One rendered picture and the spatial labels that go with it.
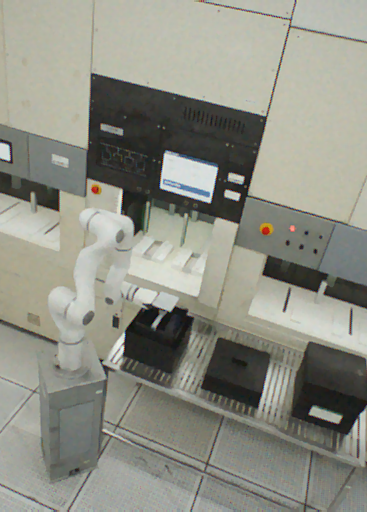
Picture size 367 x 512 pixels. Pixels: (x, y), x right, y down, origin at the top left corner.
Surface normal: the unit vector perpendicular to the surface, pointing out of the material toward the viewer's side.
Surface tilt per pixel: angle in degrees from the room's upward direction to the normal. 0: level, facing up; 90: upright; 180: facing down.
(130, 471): 0
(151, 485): 0
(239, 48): 88
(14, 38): 90
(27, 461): 0
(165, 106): 90
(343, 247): 90
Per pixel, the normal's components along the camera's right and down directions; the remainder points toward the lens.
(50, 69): -0.33, 0.48
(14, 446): 0.15, -0.82
